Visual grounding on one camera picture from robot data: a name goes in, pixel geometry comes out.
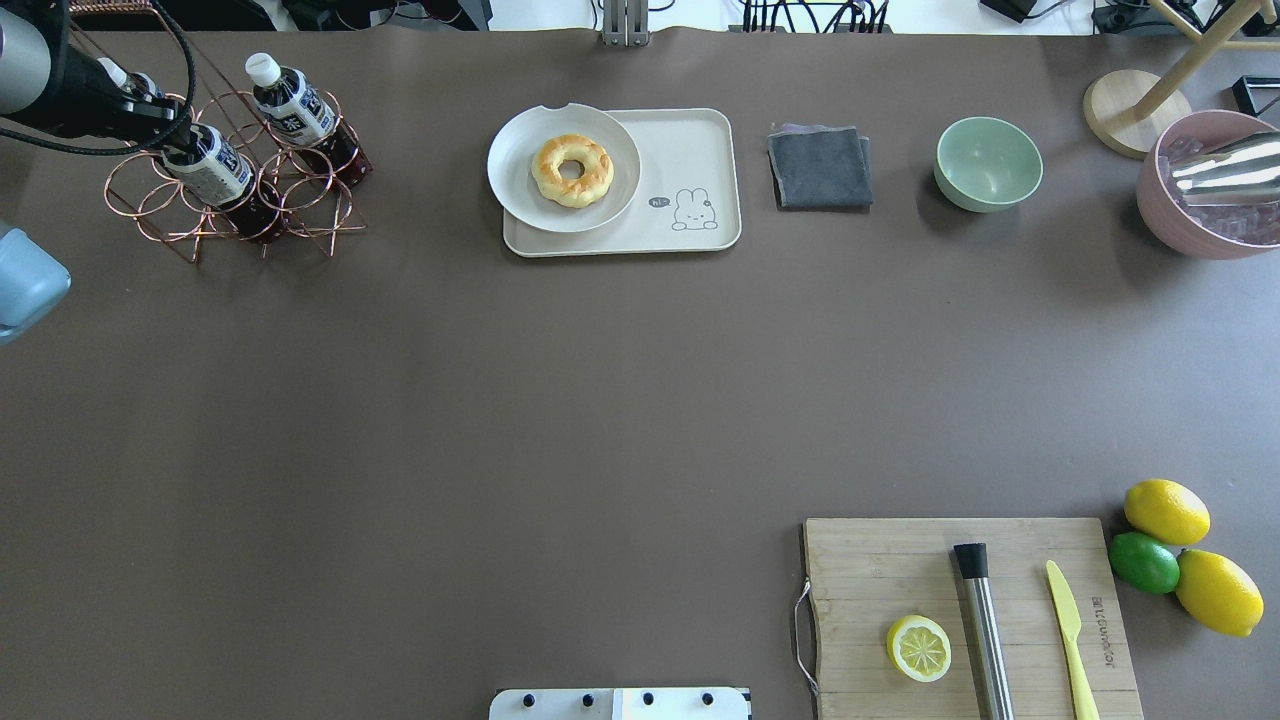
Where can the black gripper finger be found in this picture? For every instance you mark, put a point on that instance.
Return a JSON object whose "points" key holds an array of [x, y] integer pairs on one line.
{"points": [[183, 147], [180, 118]]}

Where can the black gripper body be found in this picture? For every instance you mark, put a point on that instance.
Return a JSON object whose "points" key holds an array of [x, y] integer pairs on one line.
{"points": [[88, 103]]}

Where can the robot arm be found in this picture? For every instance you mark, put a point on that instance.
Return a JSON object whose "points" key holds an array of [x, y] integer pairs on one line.
{"points": [[35, 37]]}

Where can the tea bottle front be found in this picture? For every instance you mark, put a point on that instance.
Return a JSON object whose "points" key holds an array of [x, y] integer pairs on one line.
{"points": [[137, 85]]}

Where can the beige bunny tray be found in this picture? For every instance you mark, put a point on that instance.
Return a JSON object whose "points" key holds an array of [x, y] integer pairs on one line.
{"points": [[675, 183]]}

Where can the white plate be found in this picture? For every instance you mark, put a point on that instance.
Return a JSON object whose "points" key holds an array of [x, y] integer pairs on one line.
{"points": [[509, 162]]}

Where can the yellow donut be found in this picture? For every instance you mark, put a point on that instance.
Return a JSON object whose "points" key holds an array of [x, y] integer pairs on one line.
{"points": [[572, 170]]}

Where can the green bowl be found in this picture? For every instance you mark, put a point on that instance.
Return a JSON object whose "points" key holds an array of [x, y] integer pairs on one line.
{"points": [[986, 164]]}

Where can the wooden cutting board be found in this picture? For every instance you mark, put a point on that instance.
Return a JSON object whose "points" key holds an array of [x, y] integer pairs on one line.
{"points": [[867, 573]]}

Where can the half lemon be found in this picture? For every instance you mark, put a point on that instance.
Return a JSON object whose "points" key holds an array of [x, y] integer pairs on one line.
{"points": [[919, 648]]}

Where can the wooden stand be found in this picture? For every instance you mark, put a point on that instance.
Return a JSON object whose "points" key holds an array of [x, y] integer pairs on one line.
{"points": [[1127, 110]]}

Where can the pink ice bowl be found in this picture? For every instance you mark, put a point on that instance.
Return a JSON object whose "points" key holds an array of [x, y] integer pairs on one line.
{"points": [[1209, 233]]}

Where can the green lime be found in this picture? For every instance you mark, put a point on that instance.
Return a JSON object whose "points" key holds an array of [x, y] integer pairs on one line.
{"points": [[1143, 562]]}

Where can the yellow lemon near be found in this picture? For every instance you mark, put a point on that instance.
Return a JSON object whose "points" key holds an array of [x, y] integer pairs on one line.
{"points": [[1167, 511]]}

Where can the yellow lemon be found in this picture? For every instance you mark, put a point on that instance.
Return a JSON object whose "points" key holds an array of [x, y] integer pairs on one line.
{"points": [[1167, 511], [1218, 593]]}

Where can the metal ice scoop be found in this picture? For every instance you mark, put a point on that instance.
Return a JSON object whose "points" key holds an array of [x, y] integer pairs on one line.
{"points": [[1242, 172]]}

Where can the yellow plastic knife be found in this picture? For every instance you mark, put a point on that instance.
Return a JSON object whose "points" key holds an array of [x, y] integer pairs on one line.
{"points": [[1070, 625]]}

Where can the yellow lemon far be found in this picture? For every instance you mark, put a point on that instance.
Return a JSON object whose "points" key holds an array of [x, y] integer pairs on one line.
{"points": [[1218, 593]]}

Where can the copper wire bottle rack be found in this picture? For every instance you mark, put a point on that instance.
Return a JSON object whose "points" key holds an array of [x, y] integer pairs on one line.
{"points": [[316, 208]]}

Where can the aluminium frame post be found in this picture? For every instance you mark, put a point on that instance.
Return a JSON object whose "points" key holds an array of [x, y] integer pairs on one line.
{"points": [[625, 23]]}

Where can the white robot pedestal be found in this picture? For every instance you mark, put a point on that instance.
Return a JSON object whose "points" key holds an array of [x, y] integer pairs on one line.
{"points": [[696, 702]]}

